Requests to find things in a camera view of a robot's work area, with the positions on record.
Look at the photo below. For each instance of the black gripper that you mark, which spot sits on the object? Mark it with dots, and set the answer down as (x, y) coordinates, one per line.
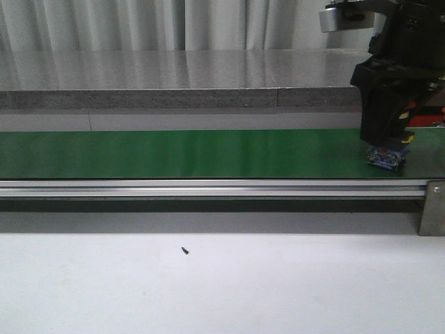
(406, 67)

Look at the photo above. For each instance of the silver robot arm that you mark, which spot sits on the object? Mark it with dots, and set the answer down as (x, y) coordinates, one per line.
(347, 15)

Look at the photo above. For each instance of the red plastic tray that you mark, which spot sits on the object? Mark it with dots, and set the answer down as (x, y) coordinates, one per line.
(428, 116)

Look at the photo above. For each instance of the green conveyor belt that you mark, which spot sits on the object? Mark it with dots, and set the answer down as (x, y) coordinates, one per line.
(200, 154)

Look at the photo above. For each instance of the grey granite counter slab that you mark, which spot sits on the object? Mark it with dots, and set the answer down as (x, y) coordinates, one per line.
(233, 79)

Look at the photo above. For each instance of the grey pleated curtain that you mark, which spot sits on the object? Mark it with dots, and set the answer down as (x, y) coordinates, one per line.
(169, 25)

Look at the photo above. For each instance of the steel conveyor support bracket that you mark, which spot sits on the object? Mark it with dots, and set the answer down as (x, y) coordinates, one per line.
(433, 216)

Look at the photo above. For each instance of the aluminium conveyor side rail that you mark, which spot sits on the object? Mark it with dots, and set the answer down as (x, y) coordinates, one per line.
(213, 188)

